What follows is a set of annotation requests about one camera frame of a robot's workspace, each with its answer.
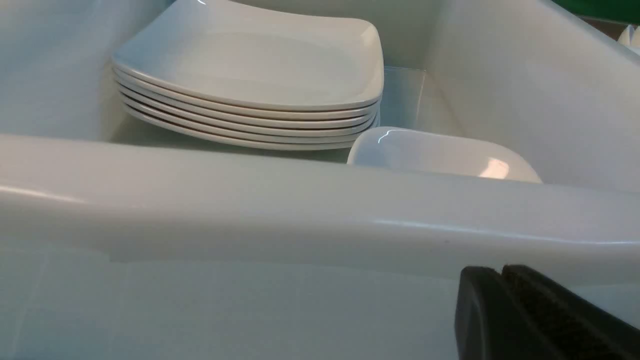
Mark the top stacked white square plate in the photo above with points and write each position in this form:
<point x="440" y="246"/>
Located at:
<point x="241" y="55"/>

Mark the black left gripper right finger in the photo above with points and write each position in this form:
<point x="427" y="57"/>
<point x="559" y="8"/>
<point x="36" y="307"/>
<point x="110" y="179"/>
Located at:
<point x="577" y="328"/>

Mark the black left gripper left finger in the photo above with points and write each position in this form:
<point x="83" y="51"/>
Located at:
<point x="490" y="324"/>

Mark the bottom stacked white plate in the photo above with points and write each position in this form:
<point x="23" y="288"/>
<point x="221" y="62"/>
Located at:
<point x="241" y="142"/>

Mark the large white plastic tub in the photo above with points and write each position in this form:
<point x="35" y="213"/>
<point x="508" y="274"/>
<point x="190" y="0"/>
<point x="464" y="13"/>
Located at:
<point x="121" y="240"/>

